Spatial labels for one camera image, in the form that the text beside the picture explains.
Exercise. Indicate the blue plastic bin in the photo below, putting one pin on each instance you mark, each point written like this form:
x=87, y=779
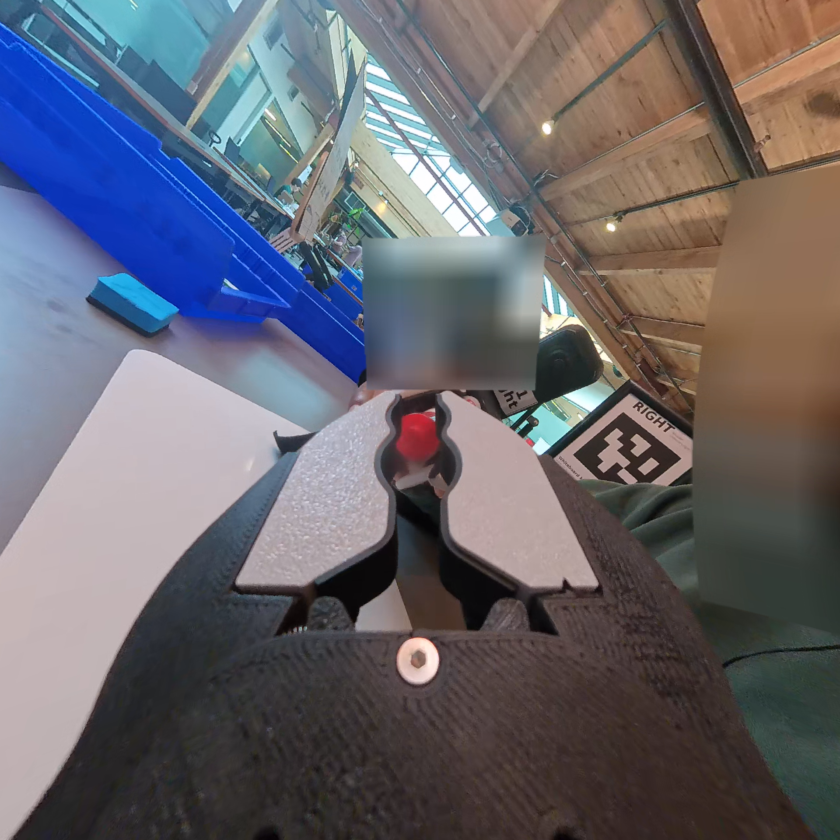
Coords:
x=309, y=315
x=118, y=184

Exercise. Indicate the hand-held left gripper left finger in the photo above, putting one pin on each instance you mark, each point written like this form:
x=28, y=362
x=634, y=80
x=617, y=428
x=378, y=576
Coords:
x=322, y=512

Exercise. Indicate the blue whiteboard eraser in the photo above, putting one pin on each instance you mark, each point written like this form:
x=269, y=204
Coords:
x=131, y=302

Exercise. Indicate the white whiteboard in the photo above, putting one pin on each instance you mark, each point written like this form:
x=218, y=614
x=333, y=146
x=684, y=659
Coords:
x=105, y=525

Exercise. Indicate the red marker cap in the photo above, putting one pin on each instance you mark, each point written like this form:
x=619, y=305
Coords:
x=418, y=436

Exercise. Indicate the wooden sign board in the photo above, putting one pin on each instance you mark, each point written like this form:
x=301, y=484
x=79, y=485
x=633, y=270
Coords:
x=328, y=158

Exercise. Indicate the green sweatshirt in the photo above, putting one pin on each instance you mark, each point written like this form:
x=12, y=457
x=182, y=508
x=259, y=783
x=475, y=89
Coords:
x=775, y=722

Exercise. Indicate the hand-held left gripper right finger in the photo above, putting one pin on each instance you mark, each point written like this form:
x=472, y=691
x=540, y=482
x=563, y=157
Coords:
x=519, y=512

